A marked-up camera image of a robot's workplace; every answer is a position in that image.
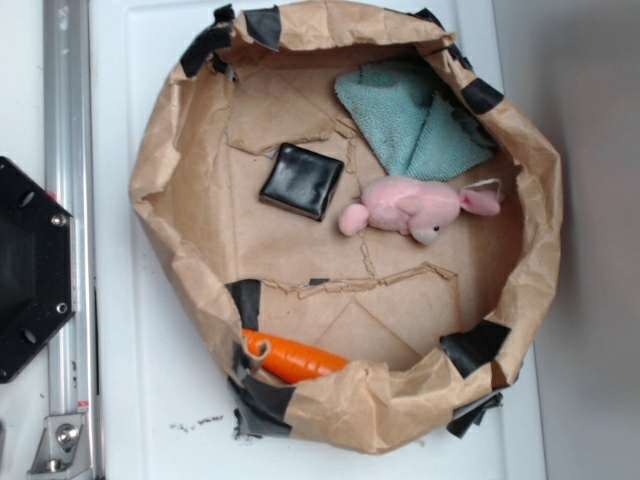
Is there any black box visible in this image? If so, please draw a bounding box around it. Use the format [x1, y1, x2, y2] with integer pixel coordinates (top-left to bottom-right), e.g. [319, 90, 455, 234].
[259, 143, 345, 222]

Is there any brown paper bag container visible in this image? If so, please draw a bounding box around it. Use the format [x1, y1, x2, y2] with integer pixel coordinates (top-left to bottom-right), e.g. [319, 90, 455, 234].
[130, 1, 562, 454]

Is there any pink plush bunny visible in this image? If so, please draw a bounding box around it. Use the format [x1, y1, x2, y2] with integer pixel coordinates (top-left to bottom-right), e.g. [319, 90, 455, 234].
[338, 175, 504, 245]

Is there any orange toy carrot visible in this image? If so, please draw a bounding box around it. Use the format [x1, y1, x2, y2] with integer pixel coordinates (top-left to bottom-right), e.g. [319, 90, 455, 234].
[242, 329, 349, 384]

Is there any teal microfiber cloth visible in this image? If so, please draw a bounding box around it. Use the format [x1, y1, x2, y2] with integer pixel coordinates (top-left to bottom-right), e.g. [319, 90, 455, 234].
[335, 60, 497, 181]

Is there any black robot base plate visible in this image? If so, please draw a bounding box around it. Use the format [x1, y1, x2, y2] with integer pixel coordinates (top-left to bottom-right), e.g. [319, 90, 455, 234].
[1, 157, 75, 384]

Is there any metal corner bracket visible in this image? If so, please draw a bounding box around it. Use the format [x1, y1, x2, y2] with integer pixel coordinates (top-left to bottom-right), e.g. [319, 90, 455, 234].
[26, 413, 91, 479]

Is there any aluminium extrusion rail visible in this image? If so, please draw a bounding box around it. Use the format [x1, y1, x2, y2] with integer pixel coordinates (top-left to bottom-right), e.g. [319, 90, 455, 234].
[43, 1, 105, 479]

